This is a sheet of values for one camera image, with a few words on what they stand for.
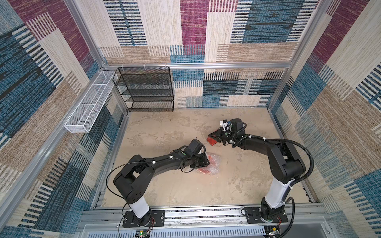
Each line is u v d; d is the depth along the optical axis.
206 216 0.76
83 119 0.71
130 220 0.72
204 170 0.83
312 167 0.46
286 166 0.50
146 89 1.09
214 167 0.82
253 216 0.73
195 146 0.70
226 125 0.89
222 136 0.85
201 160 0.78
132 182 0.46
